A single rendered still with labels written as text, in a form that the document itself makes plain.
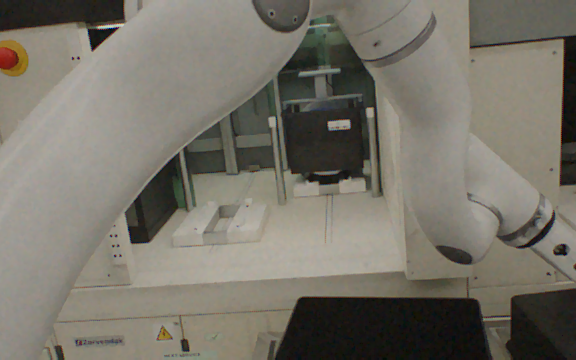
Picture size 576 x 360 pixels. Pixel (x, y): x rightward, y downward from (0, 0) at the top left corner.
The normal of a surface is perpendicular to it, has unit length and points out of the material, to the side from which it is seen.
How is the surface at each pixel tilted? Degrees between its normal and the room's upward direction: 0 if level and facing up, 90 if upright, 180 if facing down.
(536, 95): 90
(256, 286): 90
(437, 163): 77
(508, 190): 72
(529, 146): 90
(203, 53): 112
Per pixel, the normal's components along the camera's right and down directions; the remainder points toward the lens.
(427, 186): -0.68, 0.23
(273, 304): -0.08, 0.28
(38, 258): 0.68, 0.04
